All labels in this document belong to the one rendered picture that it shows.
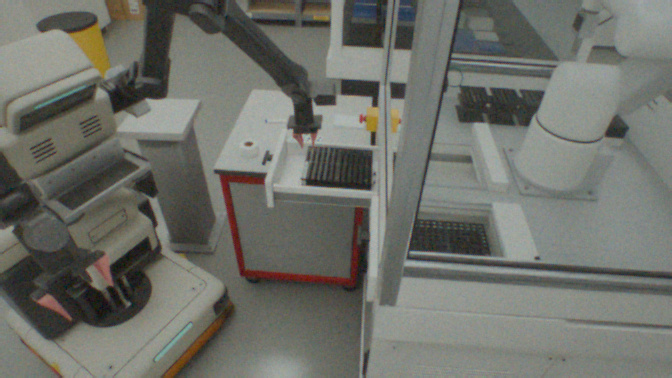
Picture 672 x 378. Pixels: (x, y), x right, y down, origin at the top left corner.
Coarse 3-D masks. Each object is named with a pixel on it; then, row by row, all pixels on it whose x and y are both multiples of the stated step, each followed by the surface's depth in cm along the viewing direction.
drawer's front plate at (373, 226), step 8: (376, 200) 119; (376, 208) 116; (376, 216) 114; (376, 224) 112; (376, 232) 109; (376, 240) 107; (376, 248) 105; (376, 256) 103; (368, 264) 109; (376, 264) 101; (368, 272) 106; (376, 272) 100; (368, 280) 103; (376, 280) 100; (368, 288) 102; (368, 296) 104
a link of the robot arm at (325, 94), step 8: (312, 88) 113; (320, 88) 113; (328, 88) 113; (296, 96) 109; (312, 96) 112; (320, 96) 113; (328, 96) 113; (336, 96) 119; (320, 104) 116; (328, 104) 116; (336, 104) 118
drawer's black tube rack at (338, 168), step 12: (312, 156) 138; (324, 156) 139; (336, 156) 139; (348, 156) 144; (360, 156) 139; (372, 156) 139; (312, 168) 134; (324, 168) 133; (336, 168) 134; (348, 168) 134; (360, 168) 134; (372, 168) 135; (312, 180) 130; (324, 180) 129; (336, 180) 129; (348, 180) 129; (360, 180) 130
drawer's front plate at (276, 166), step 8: (280, 136) 141; (280, 144) 138; (280, 152) 136; (272, 160) 131; (280, 160) 137; (272, 168) 128; (280, 168) 138; (272, 176) 126; (280, 176) 139; (272, 184) 126; (272, 192) 127; (272, 200) 129
